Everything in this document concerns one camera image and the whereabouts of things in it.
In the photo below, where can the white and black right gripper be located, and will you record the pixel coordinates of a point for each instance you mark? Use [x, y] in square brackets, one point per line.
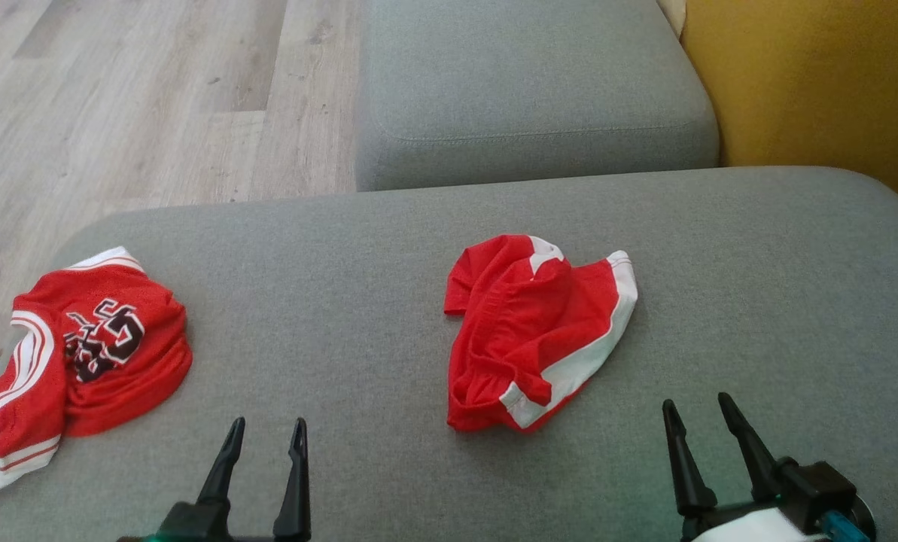
[802, 500]

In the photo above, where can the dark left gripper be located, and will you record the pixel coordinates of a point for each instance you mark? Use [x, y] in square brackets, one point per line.
[193, 523]

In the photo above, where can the red shorts with white trim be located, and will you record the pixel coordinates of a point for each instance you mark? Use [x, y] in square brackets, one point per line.
[531, 339]

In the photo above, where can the red basketball jersey with number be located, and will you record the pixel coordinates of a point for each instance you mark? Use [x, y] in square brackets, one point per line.
[110, 376]

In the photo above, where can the large grey sofa seat cushion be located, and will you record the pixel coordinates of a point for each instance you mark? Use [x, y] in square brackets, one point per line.
[358, 263]

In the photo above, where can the yellow fabric panel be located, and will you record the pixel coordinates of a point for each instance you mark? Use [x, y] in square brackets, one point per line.
[817, 75]

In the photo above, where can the small grey sofa cushion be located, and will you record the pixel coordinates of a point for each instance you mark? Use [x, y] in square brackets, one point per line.
[524, 83]

